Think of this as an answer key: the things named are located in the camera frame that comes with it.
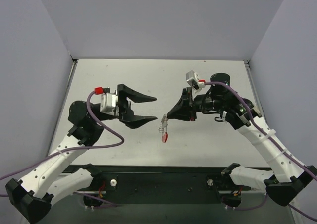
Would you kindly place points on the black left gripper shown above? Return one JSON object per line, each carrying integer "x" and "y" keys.
{"x": 122, "y": 105}

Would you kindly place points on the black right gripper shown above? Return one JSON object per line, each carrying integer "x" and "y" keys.
{"x": 187, "y": 105}

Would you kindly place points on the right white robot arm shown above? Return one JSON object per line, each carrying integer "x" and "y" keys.
{"x": 287, "y": 176}

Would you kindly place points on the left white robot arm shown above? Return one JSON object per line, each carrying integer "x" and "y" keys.
{"x": 34, "y": 194}

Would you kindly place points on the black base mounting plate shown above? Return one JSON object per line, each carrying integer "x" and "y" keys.
{"x": 162, "y": 185}

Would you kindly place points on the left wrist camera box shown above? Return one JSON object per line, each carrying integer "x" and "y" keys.
{"x": 108, "y": 103}

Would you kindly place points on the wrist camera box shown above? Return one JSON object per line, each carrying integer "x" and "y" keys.
{"x": 192, "y": 79}
{"x": 108, "y": 103}

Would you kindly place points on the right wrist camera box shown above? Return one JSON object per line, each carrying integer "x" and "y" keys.
{"x": 192, "y": 79}

